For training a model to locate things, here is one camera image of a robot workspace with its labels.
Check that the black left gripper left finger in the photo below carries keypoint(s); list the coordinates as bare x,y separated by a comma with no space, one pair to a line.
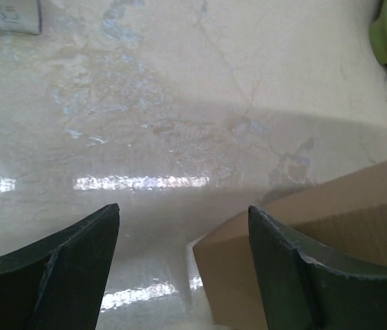
58,282

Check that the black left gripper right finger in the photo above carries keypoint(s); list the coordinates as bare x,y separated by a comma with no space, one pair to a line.
305,284

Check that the brown cardboard box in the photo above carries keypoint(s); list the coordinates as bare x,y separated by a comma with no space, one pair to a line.
348,214

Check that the purple toothpaste box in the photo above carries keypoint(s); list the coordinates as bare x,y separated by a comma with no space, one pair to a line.
21,16

